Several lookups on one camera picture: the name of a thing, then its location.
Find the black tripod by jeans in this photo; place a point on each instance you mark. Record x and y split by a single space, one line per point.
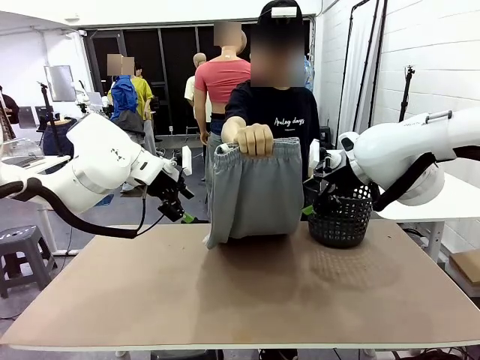
51 116

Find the brown cardboard box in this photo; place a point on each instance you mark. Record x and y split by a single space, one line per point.
467 268

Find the clear plastic container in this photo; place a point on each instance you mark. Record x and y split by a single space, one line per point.
22 150

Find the grey training pants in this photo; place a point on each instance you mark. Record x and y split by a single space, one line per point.
258 195

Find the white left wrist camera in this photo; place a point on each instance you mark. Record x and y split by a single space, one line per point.
187 160

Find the black tripod by brick wall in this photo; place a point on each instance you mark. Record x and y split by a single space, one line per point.
404 101

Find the bald mannequin cream shirt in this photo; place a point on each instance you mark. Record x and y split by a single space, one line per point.
191 88

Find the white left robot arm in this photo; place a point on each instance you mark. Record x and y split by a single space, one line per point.
101 165

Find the cluttered background workbench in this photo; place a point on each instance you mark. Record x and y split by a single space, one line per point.
95 107

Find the dark glass window wall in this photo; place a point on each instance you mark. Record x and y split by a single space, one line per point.
176 75

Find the mannequin with yellow shirt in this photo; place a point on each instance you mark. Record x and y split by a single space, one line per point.
145 93

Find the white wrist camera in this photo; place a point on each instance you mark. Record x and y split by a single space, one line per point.
314 153
187 160

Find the thin curved black pole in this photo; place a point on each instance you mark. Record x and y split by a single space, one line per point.
347 56

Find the person's right hand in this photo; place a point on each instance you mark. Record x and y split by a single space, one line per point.
255 140

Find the person in black t-shirt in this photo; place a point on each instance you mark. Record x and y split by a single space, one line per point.
292 108

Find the white head-mounted camera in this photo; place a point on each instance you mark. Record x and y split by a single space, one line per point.
284 11

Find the black mesh basket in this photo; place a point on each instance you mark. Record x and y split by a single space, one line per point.
341 228

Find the person's right forearm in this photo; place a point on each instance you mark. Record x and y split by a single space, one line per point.
232 129

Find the grey plastic stool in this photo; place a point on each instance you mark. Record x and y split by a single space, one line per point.
22 240

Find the straight black stand pole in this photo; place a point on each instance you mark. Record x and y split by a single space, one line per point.
377 75
364 75

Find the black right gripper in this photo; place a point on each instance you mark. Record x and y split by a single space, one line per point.
335 172

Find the grey framed whiteboard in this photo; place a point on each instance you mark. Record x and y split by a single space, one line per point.
60 84

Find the black baseball cap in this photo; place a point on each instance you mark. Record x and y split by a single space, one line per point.
268 7

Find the mannequin with pink top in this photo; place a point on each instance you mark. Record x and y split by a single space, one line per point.
221 78

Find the black monitor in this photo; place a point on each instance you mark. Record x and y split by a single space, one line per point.
26 117
43 114

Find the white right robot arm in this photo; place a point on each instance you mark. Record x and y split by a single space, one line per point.
405 150

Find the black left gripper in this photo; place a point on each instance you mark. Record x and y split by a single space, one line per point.
167 187

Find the background person dark clothes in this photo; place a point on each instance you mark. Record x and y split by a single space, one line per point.
9 107

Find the mannequin with hawaiian shirt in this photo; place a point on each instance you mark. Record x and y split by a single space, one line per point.
309 75

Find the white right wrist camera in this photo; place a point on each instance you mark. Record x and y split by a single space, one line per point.
314 153

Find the mannequin torso in blue jeans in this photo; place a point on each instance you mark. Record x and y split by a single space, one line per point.
52 140

